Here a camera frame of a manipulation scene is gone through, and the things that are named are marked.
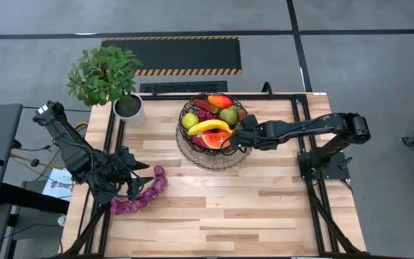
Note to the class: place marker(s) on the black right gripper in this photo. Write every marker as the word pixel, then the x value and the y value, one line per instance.
pixel 261 135

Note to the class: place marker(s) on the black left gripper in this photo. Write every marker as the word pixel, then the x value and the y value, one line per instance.
pixel 117 172

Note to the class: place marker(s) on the watermelon slice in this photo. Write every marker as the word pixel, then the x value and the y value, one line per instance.
pixel 216 140

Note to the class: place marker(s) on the green pear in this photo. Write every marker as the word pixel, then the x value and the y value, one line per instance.
pixel 228 116

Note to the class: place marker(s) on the yellow banana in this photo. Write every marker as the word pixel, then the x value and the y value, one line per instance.
pixel 208 126

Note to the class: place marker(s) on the pink dragon fruit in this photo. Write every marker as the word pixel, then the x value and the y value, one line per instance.
pixel 197 141

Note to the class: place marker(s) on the green apple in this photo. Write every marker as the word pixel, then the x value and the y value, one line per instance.
pixel 189 121

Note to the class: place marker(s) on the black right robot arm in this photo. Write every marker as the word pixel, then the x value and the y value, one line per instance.
pixel 318 126

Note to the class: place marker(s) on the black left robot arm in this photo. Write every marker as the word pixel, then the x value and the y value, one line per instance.
pixel 67 144

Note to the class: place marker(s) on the white plant pot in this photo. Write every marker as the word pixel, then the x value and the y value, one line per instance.
pixel 136 121

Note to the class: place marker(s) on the black perforated floor mat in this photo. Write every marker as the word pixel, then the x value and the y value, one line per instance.
pixel 183 87

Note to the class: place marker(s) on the white printed paper sheet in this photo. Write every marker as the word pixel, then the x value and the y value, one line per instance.
pixel 58 187

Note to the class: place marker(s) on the small white round object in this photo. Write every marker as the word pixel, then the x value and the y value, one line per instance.
pixel 62 220

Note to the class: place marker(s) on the green leafy plant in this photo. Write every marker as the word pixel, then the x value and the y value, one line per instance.
pixel 102 75

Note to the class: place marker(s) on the black hazard-striped floor mat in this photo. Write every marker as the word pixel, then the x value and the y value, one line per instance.
pixel 171 54

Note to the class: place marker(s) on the black desk base beam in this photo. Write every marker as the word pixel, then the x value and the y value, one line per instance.
pixel 31 198

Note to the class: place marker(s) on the grey side desk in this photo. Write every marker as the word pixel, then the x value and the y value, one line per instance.
pixel 2 126

